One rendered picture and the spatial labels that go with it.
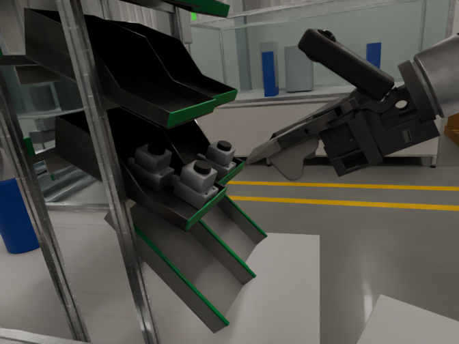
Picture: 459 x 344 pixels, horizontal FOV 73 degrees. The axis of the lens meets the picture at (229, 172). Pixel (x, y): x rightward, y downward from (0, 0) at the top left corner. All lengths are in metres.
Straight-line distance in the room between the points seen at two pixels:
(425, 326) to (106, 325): 0.72
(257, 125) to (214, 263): 3.69
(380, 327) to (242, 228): 0.37
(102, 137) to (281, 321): 0.56
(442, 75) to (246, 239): 0.56
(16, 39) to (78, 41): 13.40
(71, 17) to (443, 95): 0.43
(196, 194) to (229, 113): 3.86
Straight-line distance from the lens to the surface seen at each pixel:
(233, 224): 0.78
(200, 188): 0.51
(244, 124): 4.32
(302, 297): 0.85
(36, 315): 1.02
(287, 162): 0.39
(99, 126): 0.47
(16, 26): 13.78
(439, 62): 0.37
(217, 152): 0.63
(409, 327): 0.82
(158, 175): 0.53
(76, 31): 0.47
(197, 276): 0.62
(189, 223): 0.47
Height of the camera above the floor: 1.42
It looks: 19 degrees down
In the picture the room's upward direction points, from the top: 6 degrees counter-clockwise
